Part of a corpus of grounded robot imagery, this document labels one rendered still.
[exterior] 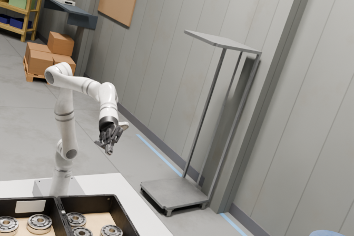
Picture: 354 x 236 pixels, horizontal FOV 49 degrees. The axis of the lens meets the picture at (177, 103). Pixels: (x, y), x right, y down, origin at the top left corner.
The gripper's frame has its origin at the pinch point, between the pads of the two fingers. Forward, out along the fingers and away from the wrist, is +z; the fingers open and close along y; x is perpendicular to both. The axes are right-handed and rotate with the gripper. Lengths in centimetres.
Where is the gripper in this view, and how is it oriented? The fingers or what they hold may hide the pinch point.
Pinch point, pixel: (108, 149)
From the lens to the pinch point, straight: 141.7
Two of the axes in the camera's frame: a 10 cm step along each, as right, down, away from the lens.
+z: 1.4, 6.5, -7.5
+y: 8.1, -5.1, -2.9
